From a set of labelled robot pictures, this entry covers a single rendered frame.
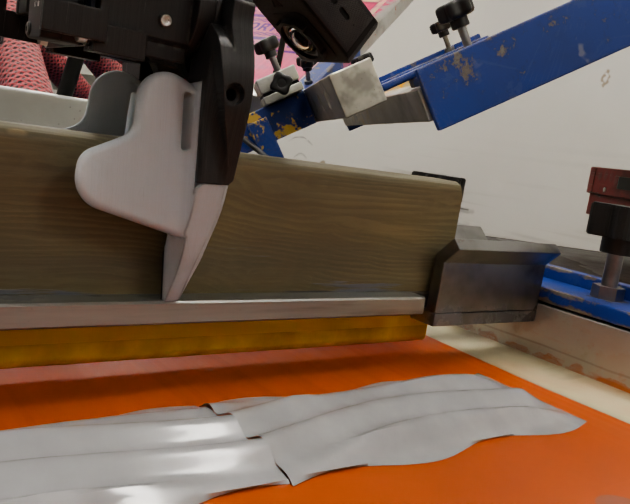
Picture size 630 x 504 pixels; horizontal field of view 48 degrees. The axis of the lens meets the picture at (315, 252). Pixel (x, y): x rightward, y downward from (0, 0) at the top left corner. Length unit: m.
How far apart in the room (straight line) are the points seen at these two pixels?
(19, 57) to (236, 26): 0.54
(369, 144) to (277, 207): 2.94
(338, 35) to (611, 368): 0.25
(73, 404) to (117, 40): 0.14
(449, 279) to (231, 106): 0.18
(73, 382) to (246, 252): 0.10
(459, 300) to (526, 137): 2.28
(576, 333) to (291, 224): 0.21
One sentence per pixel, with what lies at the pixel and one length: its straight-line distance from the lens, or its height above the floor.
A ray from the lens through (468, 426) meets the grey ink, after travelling 0.32.
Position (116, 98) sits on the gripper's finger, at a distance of 0.34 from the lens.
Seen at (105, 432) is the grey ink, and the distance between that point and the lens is 0.26.
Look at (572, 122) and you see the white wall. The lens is 2.59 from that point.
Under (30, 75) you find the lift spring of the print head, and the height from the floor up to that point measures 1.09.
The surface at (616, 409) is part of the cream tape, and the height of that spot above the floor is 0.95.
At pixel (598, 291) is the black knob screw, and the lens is 0.48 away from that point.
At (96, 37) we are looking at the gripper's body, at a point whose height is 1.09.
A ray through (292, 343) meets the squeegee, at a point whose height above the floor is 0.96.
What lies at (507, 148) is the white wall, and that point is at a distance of 2.74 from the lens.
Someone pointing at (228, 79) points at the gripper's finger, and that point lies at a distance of 0.28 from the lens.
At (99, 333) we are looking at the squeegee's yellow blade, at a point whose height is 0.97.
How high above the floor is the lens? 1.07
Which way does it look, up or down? 9 degrees down
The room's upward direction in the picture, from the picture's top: 9 degrees clockwise
